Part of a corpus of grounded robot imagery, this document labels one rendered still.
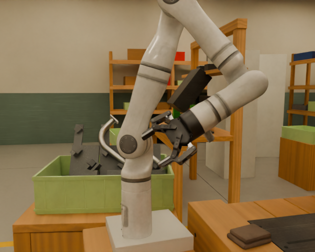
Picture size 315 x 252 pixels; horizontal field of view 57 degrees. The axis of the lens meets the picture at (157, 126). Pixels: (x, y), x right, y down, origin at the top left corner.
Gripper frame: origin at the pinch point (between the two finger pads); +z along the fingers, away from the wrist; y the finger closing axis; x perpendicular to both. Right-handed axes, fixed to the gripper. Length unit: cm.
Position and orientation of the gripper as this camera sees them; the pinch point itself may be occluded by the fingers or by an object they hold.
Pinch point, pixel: (151, 150)
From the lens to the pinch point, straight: 76.7
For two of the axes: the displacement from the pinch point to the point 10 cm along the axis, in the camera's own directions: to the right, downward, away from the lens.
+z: -8.4, 5.5, -0.1
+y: 4.8, 7.3, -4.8
